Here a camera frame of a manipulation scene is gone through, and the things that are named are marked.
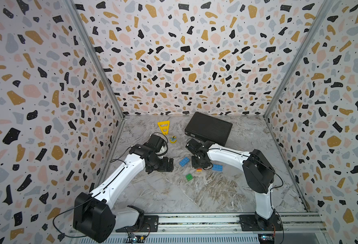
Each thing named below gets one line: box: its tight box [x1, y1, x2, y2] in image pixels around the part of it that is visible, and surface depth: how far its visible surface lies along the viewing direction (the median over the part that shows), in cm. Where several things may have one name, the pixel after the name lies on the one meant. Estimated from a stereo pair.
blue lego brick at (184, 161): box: [179, 156, 191, 168], surface depth 97 cm
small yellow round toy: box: [169, 135, 177, 144], surface depth 108 cm
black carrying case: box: [184, 111, 233, 147], surface depth 109 cm
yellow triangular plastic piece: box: [157, 120, 171, 136], surface depth 115 cm
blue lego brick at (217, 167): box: [212, 164, 224, 172], surface depth 94 cm
